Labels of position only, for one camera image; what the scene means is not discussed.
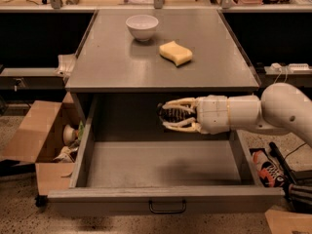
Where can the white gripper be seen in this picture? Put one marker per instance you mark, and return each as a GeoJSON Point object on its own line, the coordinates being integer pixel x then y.
{"type": "Point", "coordinates": [213, 114]}

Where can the black rxbar chocolate bar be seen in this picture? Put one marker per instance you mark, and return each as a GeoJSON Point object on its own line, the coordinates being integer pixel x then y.
{"type": "Point", "coordinates": [176, 115]}

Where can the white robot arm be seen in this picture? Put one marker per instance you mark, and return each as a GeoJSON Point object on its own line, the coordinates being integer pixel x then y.
{"type": "Point", "coordinates": [281, 109]}

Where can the grey open top drawer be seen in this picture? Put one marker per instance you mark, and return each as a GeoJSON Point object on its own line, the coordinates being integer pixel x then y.
{"type": "Point", "coordinates": [126, 159]}

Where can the grey cabinet counter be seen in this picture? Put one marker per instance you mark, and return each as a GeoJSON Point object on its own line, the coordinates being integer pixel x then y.
{"type": "Point", "coordinates": [192, 50]}

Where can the yellow sponge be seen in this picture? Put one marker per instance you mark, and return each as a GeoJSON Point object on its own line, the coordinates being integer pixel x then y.
{"type": "Point", "coordinates": [176, 53]}

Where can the black pole on floor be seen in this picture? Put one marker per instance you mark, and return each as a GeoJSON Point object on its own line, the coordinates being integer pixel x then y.
{"type": "Point", "coordinates": [275, 152]}

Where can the white ceramic bowl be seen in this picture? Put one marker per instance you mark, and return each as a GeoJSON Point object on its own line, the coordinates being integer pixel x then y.
{"type": "Point", "coordinates": [142, 27]}

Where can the orange white sneaker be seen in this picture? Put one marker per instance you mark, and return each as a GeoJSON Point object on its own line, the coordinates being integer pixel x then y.
{"type": "Point", "coordinates": [268, 172]}

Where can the white power strip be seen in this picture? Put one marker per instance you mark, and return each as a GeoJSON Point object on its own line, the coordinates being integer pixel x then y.
{"type": "Point", "coordinates": [299, 68]}

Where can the white round object in box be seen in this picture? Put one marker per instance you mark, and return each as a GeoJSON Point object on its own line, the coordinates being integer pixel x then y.
{"type": "Point", "coordinates": [69, 134]}

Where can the cardboard piece bottom right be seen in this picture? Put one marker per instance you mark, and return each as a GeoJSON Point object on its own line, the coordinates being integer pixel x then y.
{"type": "Point", "coordinates": [288, 223]}

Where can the brown cardboard box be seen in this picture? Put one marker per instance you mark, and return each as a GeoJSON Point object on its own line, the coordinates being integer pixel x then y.
{"type": "Point", "coordinates": [38, 140]}

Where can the black drawer handle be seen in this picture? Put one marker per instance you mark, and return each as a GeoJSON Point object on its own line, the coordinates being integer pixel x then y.
{"type": "Point", "coordinates": [167, 208]}

